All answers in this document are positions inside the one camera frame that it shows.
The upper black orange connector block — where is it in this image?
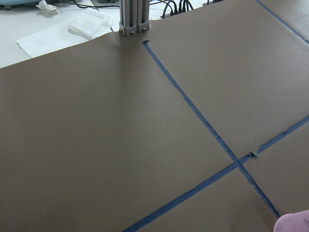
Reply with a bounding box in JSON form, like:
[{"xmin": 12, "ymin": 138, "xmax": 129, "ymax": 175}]
[{"xmin": 156, "ymin": 0, "xmax": 194, "ymax": 19}]

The folded white cloth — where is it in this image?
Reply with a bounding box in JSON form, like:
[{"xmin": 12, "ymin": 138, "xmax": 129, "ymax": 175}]
[{"xmin": 17, "ymin": 9, "xmax": 114, "ymax": 58}]

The aluminium frame post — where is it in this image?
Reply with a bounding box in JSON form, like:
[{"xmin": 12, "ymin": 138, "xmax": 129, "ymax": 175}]
[{"xmin": 119, "ymin": 0, "xmax": 150, "ymax": 37}]

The crumpled white tissue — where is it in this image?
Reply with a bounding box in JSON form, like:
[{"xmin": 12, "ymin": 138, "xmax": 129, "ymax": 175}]
[{"xmin": 36, "ymin": 0, "xmax": 59, "ymax": 15}]

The pink mesh pen holder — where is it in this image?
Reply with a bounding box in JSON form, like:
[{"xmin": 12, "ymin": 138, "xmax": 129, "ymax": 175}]
[{"xmin": 273, "ymin": 210, "xmax": 309, "ymax": 232}]

